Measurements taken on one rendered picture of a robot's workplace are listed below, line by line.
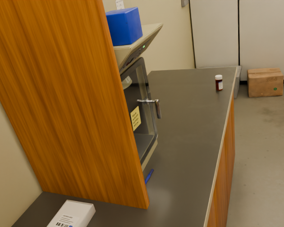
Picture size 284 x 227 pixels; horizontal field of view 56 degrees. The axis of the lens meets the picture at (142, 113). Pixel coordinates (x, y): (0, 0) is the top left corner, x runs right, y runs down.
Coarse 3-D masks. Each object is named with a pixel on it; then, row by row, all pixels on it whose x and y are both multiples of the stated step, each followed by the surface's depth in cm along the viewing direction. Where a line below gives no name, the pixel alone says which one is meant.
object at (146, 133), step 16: (144, 64) 111; (128, 80) 98; (144, 80) 111; (128, 96) 98; (144, 96) 112; (128, 112) 98; (144, 112) 112; (144, 128) 112; (144, 144) 113; (144, 160) 113
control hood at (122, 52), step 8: (152, 24) 101; (160, 24) 99; (144, 32) 90; (152, 32) 91; (144, 40) 85; (152, 40) 105; (120, 48) 77; (128, 48) 76; (136, 48) 82; (144, 48) 100; (120, 56) 78; (128, 56) 80; (120, 64) 79
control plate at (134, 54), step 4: (148, 40) 93; (144, 44) 91; (140, 48) 89; (136, 52) 88; (132, 56) 86; (136, 56) 95; (128, 60) 85; (132, 60) 93; (124, 64) 84; (128, 64) 93
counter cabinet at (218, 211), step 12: (228, 120) 179; (228, 132) 180; (228, 144) 182; (228, 156) 184; (228, 168) 185; (216, 180) 131; (228, 180) 187; (216, 192) 132; (228, 192) 189; (216, 204) 133; (228, 204) 190; (216, 216) 134
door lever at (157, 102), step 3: (147, 99) 114; (147, 102) 114; (150, 102) 114; (153, 102) 113; (156, 102) 112; (159, 102) 113; (156, 105) 113; (159, 105) 114; (156, 108) 114; (159, 108) 114; (156, 111) 115; (159, 111) 114; (159, 114) 115; (159, 117) 116
